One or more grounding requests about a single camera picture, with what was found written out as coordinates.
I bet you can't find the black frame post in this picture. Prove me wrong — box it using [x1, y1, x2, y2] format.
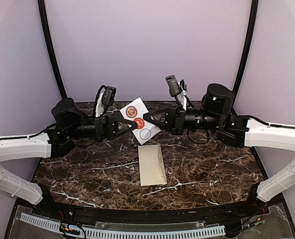
[228, 0, 259, 93]
[37, 0, 67, 99]

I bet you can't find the black left frame post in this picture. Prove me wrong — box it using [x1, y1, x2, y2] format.
[37, 0, 67, 99]

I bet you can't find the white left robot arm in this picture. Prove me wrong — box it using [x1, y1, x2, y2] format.
[0, 98, 137, 217]

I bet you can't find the black front rail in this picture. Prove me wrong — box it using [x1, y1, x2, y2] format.
[17, 196, 282, 225]

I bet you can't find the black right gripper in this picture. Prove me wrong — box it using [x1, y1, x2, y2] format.
[143, 103, 222, 135]

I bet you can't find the cream paper envelope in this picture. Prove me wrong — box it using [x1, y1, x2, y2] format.
[138, 144, 167, 187]

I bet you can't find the white slotted cable duct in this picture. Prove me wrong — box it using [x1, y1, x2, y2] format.
[19, 213, 226, 239]

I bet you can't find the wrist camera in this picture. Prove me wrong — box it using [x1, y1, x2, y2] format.
[93, 85, 116, 118]
[165, 75, 188, 110]

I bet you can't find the black right frame post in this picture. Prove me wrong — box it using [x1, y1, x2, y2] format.
[228, 0, 259, 93]

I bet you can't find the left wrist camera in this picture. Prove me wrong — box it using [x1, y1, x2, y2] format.
[93, 85, 116, 118]

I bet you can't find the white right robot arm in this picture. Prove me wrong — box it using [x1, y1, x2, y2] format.
[143, 83, 295, 216]

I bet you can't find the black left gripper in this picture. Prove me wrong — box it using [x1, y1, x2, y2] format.
[67, 114, 138, 142]

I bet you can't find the white sticker sheet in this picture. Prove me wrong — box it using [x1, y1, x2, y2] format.
[120, 97, 161, 145]

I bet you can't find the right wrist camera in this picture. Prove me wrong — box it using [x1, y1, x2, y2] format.
[165, 75, 188, 110]

